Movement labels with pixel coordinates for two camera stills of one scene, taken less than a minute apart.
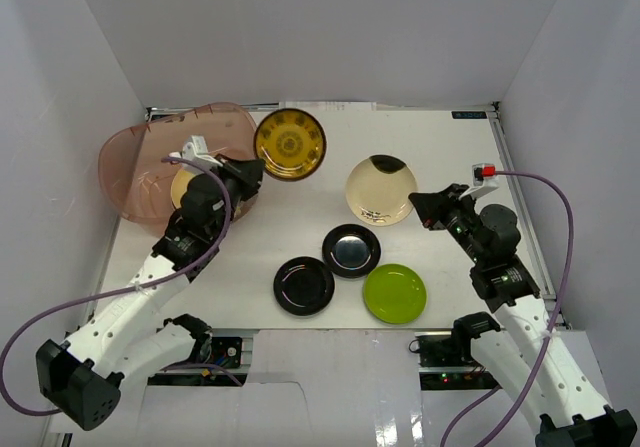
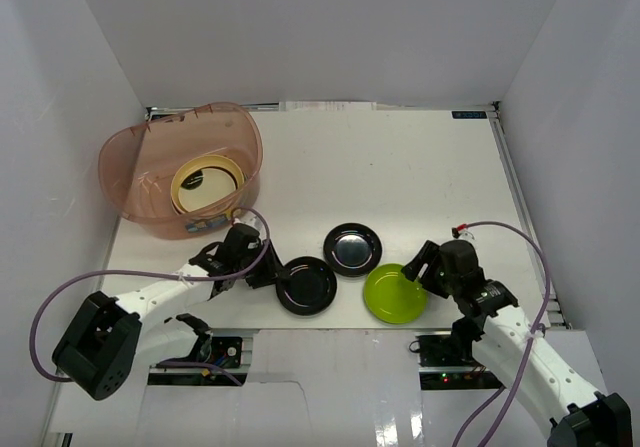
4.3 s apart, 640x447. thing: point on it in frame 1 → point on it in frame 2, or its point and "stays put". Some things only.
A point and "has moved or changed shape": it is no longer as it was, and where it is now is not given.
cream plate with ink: x=378 y=190 has moved or changed shape
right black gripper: x=433 y=208 → x=429 y=255
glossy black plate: x=304 y=286 stays put
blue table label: x=469 y=114 stays put
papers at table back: x=328 y=106 stays put
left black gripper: x=242 y=175 → x=261 y=271
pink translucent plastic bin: x=139 y=185 stays put
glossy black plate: x=351 y=251 stays put
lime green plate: x=395 y=293 stays put
